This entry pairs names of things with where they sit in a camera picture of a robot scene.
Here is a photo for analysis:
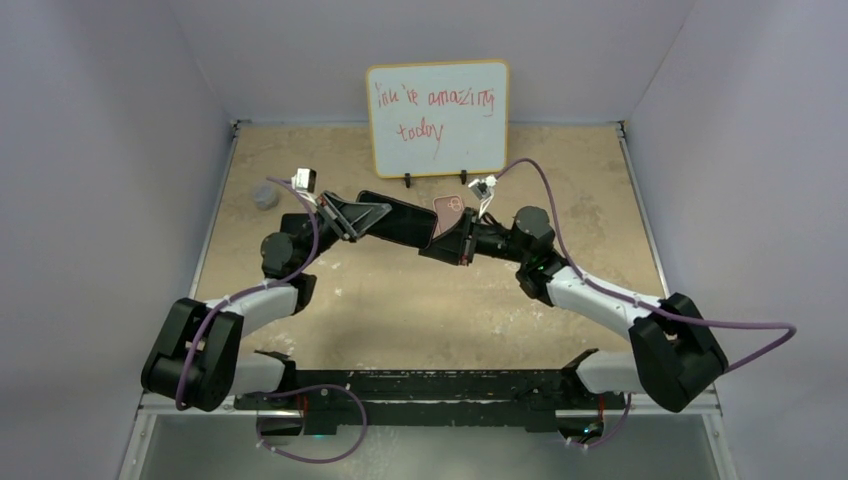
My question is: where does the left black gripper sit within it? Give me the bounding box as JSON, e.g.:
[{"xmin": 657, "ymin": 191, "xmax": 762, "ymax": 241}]
[{"xmin": 296, "ymin": 192, "xmax": 394, "ymax": 273}]

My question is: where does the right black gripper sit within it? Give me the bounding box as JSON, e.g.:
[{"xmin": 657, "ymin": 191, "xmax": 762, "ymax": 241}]
[{"xmin": 421, "ymin": 206, "xmax": 531, "ymax": 264}]

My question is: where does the black phone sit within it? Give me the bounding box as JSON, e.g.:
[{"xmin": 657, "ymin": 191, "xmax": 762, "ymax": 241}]
[{"xmin": 357, "ymin": 190, "xmax": 438, "ymax": 249}]

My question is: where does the bare phone with purple edge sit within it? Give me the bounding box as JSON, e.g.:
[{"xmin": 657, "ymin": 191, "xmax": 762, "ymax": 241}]
[{"xmin": 279, "ymin": 213, "xmax": 313, "ymax": 236}]

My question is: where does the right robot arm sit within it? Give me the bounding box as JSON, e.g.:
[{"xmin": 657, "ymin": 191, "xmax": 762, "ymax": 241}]
[{"xmin": 419, "ymin": 206, "xmax": 729, "ymax": 413}]

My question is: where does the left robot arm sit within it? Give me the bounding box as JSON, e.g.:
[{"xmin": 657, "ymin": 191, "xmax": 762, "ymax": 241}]
[{"xmin": 140, "ymin": 191, "xmax": 393, "ymax": 411}]

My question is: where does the black whiteboard stand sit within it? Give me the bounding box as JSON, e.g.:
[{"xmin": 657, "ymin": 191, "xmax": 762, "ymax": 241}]
[{"xmin": 402, "ymin": 169, "xmax": 469, "ymax": 189}]

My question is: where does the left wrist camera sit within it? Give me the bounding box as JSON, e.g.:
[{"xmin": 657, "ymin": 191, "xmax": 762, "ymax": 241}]
[{"xmin": 290, "ymin": 168, "xmax": 317, "ymax": 194}]

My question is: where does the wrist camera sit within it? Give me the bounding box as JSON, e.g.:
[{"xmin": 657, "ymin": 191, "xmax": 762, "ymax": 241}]
[
  {"xmin": 468, "ymin": 175, "xmax": 497, "ymax": 218},
  {"xmin": 290, "ymin": 168, "xmax": 317, "ymax": 194}
]

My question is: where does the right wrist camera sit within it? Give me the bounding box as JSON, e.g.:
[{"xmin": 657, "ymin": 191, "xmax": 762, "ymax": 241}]
[{"xmin": 468, "ymin": 175, "xmax": 497, "ymax": 218}]

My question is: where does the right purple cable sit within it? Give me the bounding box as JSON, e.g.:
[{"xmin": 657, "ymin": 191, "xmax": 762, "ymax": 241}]
[{"xmin": 493, "ymin": 158, "xmax": 798, "ymax": 452}]

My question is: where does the purple cable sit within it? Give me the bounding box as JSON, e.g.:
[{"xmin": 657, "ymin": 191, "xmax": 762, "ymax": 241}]
[
  {"xmin": 174, "ymin": 176, "xmax": 369, "ymax": 465},
  {"xmin": 493, "ymin": 158, "xmax": 798, "ymax": 452}
]

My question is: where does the white board with yellow frame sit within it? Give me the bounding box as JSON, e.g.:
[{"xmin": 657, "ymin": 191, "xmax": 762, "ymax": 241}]
[{"xmin": 365, "ymin": 59, "xmax": 510, "ymax": 179}]

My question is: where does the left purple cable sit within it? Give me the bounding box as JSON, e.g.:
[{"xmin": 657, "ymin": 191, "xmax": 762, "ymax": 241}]
[{"xmin": 174, "ymin": 176, "xmax": 369, "ymax": 465}]

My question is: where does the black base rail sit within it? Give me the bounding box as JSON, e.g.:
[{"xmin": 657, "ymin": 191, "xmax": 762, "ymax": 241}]
[{"xmin": 234, "ymin": 368, "xmax": 625, "ymax": 436}]

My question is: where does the aluminium frame rail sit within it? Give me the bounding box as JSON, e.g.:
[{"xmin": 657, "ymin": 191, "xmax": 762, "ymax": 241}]
[{"xmin": 120, "ymin": 390, "xmax": 737, "ymax": 479}]

